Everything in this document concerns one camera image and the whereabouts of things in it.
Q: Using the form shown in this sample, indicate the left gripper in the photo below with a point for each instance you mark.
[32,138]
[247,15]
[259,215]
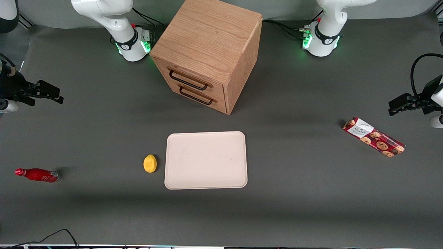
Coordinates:
[426,98]

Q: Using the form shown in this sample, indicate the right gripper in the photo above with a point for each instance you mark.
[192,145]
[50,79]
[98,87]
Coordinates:
[11,88]

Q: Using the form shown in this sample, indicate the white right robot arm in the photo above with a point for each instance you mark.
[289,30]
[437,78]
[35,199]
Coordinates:
[121,20]

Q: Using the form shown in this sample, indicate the wooden drawer cabinet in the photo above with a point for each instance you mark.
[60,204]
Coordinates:
[207,34]

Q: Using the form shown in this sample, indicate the red cookie box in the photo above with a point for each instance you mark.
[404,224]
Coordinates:
[375,138]

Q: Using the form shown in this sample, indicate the red bottle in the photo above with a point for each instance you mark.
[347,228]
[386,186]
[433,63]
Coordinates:
[38,175]

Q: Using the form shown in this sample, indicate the yellow lemon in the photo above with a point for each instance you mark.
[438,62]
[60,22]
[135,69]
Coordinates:
[150,164]

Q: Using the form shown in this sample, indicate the beige rectangular tray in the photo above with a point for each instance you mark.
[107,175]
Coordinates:
[206,160]

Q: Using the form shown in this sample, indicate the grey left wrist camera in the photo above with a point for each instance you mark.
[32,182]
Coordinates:
[437,121]

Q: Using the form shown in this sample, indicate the grey metal rail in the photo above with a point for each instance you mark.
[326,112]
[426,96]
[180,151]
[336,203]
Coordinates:
[439,14]
[27,21]

